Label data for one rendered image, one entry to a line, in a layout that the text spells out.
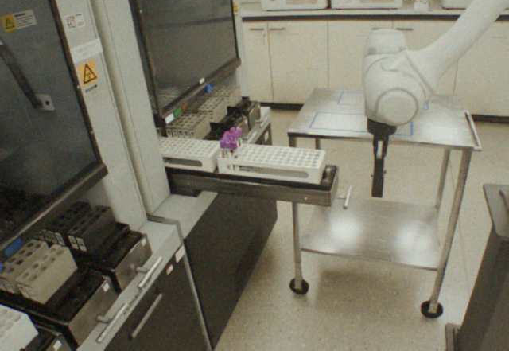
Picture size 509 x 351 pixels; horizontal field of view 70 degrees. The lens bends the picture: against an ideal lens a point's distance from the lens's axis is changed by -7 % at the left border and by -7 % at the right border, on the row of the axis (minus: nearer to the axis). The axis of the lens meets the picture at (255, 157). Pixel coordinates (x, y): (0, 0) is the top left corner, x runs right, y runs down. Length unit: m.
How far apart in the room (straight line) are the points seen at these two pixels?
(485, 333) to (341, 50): 2.44
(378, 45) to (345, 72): 2.49
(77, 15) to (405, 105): 0.68
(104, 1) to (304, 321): 1.40
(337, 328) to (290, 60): 2.36
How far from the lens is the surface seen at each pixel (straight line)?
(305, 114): 1.47
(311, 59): 3.41
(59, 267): 0.90
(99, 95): 0.95
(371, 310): 1.81
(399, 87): 0.73
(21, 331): 0.83
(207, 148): 1.20
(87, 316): 0.89
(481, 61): 3.38
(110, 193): 1.01
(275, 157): 1.10
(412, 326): 1.79
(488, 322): 1.47
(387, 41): 0.90
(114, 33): 1.00
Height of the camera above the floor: 1.40
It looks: 29 degrees down
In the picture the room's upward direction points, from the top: 6 degrees counter-clockwise
